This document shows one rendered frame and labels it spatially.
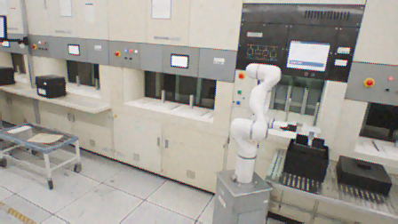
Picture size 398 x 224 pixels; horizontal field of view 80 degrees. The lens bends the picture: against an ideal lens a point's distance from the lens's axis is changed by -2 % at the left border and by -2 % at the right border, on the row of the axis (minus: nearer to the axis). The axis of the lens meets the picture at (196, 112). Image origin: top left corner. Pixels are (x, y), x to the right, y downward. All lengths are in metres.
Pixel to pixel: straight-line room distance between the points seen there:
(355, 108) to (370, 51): 0.43
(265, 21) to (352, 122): 1.05
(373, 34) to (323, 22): 0.34
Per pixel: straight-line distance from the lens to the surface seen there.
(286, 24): 2.13
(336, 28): 2.12
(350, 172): 1.93
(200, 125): 2.45
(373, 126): 2.72
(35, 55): 4.07
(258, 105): 1.52
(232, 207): 1.61
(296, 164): 1.86
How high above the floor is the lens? 1.65
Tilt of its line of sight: 17 degrees down
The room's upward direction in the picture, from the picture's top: 4 degrees clockwise
